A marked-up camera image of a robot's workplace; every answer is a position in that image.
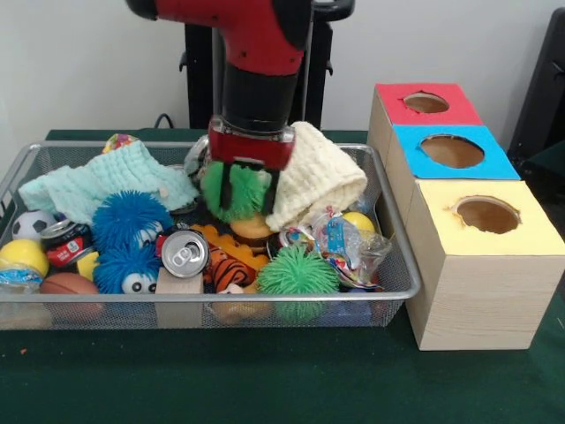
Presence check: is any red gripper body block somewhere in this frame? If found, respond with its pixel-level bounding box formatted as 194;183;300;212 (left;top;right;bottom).
207;115;296;171

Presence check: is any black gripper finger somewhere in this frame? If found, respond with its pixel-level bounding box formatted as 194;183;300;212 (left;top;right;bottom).
219;161;233;211
263;169;280;217

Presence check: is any green spiky ball with eye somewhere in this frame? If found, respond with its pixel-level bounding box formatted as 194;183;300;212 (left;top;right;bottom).
199;159;275;222

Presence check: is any crushed printed drink can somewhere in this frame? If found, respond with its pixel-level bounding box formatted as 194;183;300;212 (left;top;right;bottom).
183;134;214;178

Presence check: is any silver mesh bin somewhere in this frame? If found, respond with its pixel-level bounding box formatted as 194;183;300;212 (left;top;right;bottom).
0;140;423;331

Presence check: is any wooden box with three holes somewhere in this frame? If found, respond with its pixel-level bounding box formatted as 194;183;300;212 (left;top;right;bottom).
366;81;565;352

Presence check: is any cream waffle cloth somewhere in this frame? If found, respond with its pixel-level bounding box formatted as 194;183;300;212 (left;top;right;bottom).
264;121;369;233

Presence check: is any plain green spiky ball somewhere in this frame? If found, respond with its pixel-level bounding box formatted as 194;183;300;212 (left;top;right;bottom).
257;244;341;296

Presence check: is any orange striped tiger plush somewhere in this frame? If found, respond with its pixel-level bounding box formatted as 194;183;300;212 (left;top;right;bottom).
189;223;266;295

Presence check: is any silver drink can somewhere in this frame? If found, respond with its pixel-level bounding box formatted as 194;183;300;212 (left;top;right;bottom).
159;229;212;279

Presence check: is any crushed clear plastic bottle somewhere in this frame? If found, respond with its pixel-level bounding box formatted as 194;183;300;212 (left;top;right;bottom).
308;205;394;288

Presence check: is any large blue spiky toy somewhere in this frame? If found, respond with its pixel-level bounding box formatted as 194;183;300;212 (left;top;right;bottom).
91;189;174;255

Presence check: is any mint green waffle cloth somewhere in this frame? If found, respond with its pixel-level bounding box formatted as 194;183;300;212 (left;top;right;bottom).
19;140;200;224

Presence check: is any small blue spiky toy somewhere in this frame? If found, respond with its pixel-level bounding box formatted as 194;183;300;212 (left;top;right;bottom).
92;245;162;296

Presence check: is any dark green table cloth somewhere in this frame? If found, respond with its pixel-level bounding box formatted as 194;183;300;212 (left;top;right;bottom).
0;128;565;424

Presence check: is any yellow foam ball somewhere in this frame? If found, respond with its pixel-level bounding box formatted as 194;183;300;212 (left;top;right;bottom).
0;238;50;277

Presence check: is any dark green side-table cloth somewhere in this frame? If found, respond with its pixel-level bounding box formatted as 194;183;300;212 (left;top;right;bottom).
511;140;565;202

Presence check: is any black upright panel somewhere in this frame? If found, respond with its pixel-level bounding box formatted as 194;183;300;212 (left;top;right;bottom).
507;7;565;154

